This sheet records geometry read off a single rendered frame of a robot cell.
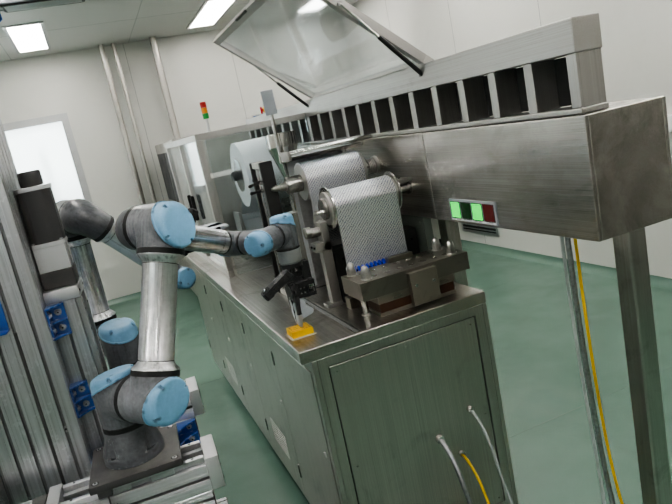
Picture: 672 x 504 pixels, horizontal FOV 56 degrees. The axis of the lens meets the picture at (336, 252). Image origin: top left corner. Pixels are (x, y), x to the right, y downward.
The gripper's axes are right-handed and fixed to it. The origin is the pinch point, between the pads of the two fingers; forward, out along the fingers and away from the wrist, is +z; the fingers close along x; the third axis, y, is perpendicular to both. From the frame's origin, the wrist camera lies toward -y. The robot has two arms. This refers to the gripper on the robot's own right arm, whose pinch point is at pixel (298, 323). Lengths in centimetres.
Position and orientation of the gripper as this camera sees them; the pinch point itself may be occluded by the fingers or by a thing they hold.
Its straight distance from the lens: 203.2
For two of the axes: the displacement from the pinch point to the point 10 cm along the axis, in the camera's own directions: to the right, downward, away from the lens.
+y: 9.1, -2.6, 3.2
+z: 2.0, 9.6, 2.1
